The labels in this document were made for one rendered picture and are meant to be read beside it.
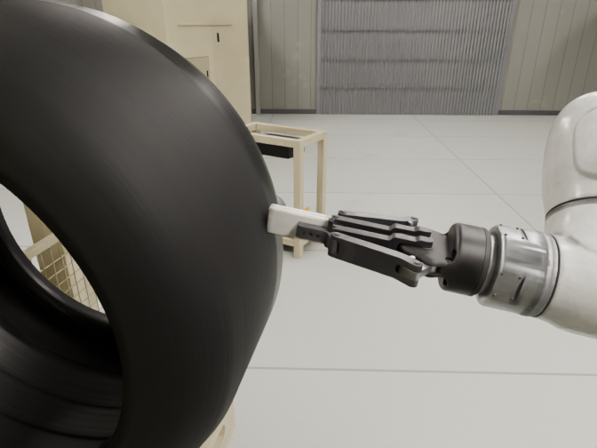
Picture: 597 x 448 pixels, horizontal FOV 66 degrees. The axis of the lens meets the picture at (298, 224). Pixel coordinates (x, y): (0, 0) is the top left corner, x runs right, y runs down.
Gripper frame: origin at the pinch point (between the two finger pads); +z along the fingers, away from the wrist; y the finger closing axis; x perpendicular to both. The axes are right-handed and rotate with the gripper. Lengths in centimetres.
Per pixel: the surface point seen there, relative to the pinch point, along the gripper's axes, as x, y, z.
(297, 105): 127, -755, 137
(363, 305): 122, -174, -20
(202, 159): -8.1, 8.2, 8.5
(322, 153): 61, -250, 25
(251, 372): 128, -110, 26
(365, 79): 67, -769, 29
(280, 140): 52, -226, 50
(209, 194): -5.9, 10.6, 6.8
